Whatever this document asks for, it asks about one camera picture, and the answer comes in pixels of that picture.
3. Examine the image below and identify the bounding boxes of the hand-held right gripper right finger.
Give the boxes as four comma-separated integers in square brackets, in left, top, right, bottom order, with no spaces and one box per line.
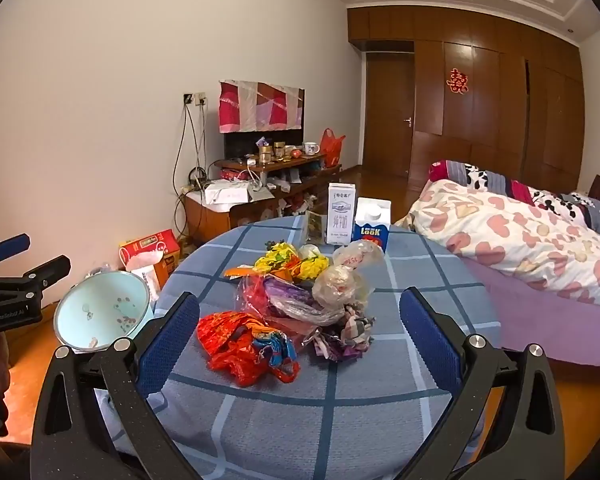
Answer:
[399,287,566,480]

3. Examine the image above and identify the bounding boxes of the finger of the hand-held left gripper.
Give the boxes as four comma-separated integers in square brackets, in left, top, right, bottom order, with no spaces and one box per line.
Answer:
[0,255,72,295]
[0,233,31,281]

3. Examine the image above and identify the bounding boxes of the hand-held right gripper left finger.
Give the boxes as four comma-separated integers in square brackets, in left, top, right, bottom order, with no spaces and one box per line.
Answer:
[30,291,203,480]

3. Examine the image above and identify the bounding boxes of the red plastic bag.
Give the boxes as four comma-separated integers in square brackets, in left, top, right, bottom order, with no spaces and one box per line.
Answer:
[196,311,301,387]

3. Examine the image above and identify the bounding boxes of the light blue enamel basin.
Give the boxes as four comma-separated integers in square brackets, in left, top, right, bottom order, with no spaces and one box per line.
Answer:
[54,270,153,352]

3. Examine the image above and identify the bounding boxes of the checked wrapper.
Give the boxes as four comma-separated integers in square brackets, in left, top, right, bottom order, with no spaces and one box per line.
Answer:
[302,302,376,363]

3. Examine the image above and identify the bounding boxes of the blue striped wrapper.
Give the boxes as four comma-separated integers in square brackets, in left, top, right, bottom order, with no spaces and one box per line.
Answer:
[252,329,299,367]

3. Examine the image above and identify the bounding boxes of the white printed plastic bag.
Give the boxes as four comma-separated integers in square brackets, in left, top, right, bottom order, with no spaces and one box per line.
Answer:
[332,240,384,274]

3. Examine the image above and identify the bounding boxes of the purple plastic bag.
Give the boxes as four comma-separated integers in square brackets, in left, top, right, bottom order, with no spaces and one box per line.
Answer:
[237,275,346,333]

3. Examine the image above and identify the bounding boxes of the yellow snack wrapper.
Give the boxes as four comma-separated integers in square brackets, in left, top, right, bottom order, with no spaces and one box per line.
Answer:
[254,242,301,274]
[295,256,331,282]

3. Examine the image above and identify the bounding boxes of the person's left hand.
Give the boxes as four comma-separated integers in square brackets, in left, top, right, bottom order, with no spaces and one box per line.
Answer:
[0,332,12,397]

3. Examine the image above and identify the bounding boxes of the white paper bag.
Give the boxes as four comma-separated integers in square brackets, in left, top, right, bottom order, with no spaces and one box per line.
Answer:
[125,252,162,301]

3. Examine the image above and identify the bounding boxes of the red cardboard box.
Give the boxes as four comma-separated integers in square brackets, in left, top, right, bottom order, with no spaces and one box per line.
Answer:
[119,229,182,281]

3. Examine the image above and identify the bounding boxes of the purple bed sheet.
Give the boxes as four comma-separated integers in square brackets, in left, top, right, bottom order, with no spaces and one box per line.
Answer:
[460,255,600,368]

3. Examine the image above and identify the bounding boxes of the wooden television cabinet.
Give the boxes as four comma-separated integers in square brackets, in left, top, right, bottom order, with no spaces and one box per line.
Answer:
[182,152,342,246]

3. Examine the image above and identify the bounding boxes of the blue milk carton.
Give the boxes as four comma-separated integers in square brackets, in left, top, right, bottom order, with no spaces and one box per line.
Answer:
[351,197,392,253]

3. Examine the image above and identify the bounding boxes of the heart printed quilt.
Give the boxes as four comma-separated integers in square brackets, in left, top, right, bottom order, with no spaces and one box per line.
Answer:
[395,177,600,308]

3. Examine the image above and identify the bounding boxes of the white flat box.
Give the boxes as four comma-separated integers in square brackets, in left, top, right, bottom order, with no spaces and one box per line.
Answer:
[203,182,253,206]

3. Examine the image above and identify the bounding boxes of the white milk carton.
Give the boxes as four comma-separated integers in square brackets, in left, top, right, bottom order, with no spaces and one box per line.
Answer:
[326,182,357,246]

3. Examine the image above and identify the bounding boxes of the person's dark clothing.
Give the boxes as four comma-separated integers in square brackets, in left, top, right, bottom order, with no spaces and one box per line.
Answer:
[0,440,32,480]

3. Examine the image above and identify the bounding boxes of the small clear packet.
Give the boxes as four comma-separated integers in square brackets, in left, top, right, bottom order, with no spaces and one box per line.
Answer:
[305,211,328,245]

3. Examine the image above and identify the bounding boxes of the folded patterned blanket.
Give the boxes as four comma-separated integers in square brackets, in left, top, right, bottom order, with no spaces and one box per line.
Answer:
[428,160,600,240]

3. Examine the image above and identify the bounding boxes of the black television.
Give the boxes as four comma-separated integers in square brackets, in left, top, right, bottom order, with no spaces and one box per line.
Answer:
[223,127,304,159]

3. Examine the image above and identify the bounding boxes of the orange red shopping bag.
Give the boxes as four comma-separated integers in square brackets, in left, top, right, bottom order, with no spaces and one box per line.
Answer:
[321,128,346,167]

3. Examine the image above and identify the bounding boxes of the wooden door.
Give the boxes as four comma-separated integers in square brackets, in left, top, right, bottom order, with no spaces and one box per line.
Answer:
[362,52,415,178]

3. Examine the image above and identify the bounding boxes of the wooden wardrobe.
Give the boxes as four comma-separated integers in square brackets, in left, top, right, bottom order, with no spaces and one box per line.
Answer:
[347,7,586,191]

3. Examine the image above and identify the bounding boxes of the red paper decoration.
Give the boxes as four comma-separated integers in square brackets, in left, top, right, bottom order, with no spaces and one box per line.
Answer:
[446,67,470,93]

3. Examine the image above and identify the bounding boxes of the hanging cables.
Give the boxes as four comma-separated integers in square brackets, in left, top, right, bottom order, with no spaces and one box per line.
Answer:
[171,104,207,241]

